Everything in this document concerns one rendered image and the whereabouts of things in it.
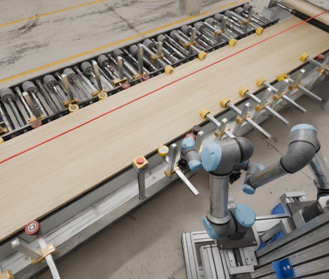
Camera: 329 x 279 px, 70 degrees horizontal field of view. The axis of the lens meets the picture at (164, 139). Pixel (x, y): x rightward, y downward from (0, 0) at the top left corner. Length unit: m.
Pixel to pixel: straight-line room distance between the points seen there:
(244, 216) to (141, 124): 1.11
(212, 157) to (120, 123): 1.18
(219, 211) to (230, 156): 0.30
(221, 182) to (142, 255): 1.54
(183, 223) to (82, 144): 1.29
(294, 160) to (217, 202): 0.42
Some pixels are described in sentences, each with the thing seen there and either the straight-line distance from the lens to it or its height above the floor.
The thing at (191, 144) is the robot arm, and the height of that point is 1.29.
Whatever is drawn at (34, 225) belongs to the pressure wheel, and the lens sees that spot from 1.73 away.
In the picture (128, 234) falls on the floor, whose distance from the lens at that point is 2.51.
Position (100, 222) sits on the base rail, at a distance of 1.83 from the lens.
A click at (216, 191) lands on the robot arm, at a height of 1.44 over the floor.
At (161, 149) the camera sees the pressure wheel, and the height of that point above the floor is 0.90.
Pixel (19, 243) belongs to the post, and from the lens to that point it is 1.46.
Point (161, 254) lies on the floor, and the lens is 2.46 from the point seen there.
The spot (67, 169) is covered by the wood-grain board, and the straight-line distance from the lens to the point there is 1.84.
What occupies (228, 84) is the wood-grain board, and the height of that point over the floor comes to 0.90.
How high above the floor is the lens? 2.42
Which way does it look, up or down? 54 degrees down
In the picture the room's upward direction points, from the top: 5 degrees clockwise
